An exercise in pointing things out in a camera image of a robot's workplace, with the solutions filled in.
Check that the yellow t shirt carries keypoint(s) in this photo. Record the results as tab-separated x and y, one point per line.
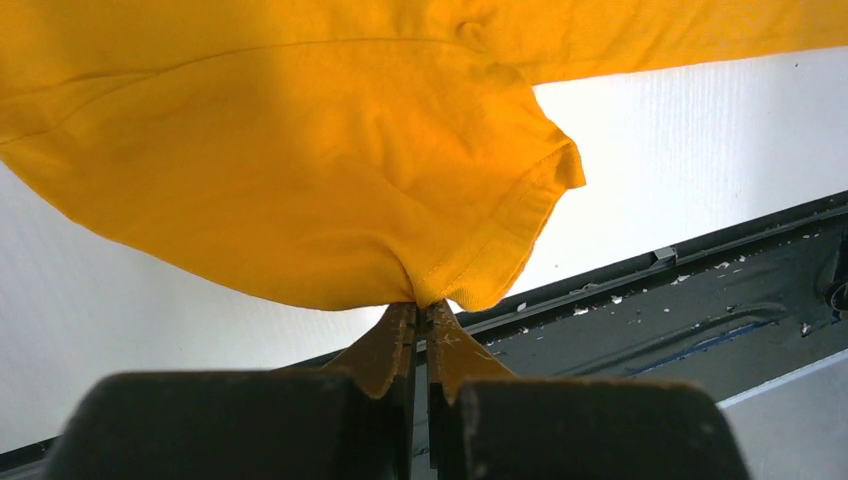
338	154

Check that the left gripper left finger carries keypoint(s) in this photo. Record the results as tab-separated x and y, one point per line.
349	419

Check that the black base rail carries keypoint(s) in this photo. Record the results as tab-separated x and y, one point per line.
754	315

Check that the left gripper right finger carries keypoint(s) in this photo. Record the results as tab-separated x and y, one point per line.
486	422

